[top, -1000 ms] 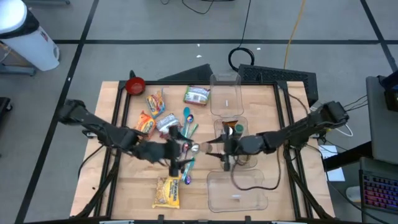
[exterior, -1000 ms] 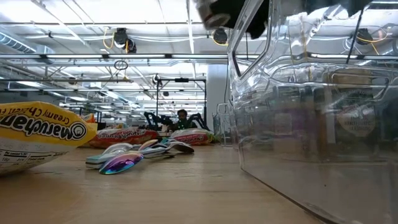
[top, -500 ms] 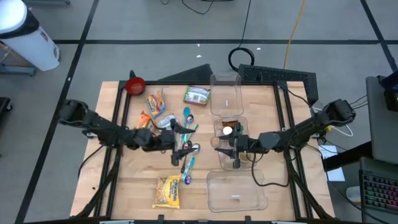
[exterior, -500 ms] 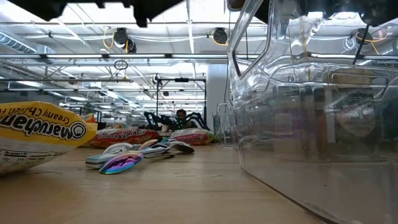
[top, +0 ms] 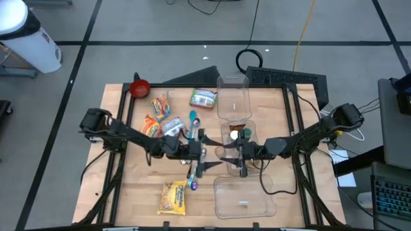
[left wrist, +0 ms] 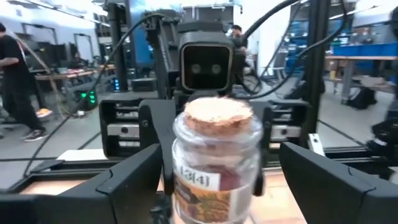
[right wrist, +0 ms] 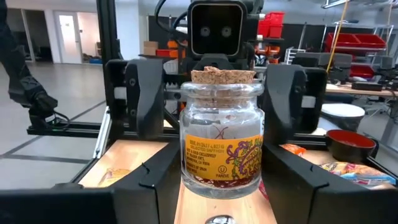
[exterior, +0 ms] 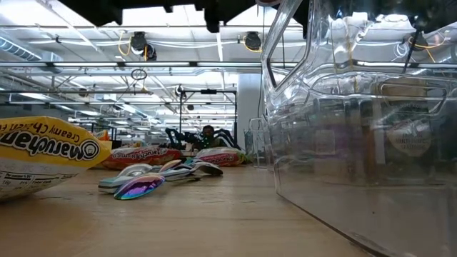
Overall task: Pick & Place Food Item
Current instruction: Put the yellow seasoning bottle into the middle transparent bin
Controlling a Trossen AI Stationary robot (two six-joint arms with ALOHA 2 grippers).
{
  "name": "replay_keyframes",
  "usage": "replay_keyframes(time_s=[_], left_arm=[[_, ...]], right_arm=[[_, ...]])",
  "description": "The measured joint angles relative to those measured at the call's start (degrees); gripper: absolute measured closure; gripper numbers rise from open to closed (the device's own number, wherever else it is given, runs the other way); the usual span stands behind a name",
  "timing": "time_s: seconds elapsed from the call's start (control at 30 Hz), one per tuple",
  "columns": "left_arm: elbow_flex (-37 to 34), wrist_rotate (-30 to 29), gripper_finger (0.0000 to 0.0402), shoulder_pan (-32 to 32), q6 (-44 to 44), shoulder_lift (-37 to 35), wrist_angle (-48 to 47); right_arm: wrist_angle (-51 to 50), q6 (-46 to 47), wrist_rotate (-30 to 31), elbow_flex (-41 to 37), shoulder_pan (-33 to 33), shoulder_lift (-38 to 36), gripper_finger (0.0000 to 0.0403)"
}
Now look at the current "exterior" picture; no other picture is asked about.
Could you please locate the red ramen noodle packet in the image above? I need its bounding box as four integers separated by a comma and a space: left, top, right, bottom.
101, 146, 183, 171

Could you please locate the person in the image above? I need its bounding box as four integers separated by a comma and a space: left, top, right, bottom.
201, 124, 217, 149

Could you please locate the yellow ramen noodle packet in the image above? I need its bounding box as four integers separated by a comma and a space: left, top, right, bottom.
0, 116, 113, 203

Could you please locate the ceiling cord reel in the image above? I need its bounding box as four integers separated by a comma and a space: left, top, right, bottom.
242, 31, 263, 54
129, 31, 158, 62

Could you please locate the wide clear plastic bin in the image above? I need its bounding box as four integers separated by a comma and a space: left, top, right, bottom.
258, 0, 457, 257

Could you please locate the black background station frame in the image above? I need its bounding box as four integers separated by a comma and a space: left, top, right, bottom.
177, 88, 238, 143

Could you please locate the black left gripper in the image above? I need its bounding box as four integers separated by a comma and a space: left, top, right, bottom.
59, 0, 124, 26

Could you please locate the narrow clear plastic bin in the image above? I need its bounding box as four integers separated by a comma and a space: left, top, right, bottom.
246, 117, 275, 168

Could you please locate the orange ramen noodle packet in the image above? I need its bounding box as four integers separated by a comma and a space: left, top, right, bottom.
91, 129, 111, 143

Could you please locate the silver spoon teal-white handle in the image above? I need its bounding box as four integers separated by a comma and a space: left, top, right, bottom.
98, 160, 225, 196
116, 163, 154, 178

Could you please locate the iridescent bowl spoon thin handle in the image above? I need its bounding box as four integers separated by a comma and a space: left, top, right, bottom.
113, 173, 166, 201

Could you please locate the dark handle spoon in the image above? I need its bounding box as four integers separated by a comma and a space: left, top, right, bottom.
158, 158, 184, 173

